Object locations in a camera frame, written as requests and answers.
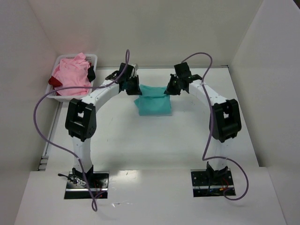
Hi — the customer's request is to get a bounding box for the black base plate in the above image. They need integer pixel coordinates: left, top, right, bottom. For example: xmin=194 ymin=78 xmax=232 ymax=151
xmin=191 ymin=170 xmax=236 ymax=197
xmin=60 ymin=172 xmax=109 ymax=200

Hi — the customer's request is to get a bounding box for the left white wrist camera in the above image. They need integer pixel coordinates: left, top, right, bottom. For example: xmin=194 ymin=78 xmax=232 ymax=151
xmin=131 ymin=64 xmax=139 ymax=77

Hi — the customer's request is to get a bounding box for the pink t shirt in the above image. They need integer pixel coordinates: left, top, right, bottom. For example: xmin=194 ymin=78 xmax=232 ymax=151
xmin=52 ymin=53 xmax=92 ymax=96

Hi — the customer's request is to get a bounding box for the black t shirt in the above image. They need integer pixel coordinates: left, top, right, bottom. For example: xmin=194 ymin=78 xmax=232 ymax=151
xmin=87 ymin=66 xmax=96 ymax=83

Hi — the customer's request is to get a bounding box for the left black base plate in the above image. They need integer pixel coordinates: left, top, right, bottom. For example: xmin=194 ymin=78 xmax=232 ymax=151
xmin=60 ymin=172 xmax=109 ymax=200

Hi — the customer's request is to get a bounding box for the red t shirt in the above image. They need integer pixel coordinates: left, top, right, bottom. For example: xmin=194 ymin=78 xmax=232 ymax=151
xmin=48 ymin=76 xmax=63 ymax=89

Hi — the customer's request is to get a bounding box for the teal t shirt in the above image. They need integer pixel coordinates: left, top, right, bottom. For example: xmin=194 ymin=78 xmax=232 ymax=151
xmin=134 ymin=84 xmax=172 ymax=116

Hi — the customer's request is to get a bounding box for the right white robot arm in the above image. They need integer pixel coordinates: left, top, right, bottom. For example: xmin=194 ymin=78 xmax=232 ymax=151
xmin=165 ymin=62 xmax=241 ymax=185

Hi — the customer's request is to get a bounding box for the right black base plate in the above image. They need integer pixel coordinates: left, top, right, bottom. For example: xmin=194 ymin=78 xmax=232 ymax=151
xmin=191 ymin=170 xmax=236 ymax=197

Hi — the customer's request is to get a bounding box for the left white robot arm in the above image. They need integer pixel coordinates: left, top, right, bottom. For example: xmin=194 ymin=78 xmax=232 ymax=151
xmin=65 ymin=63 xmax=142 ymax=184

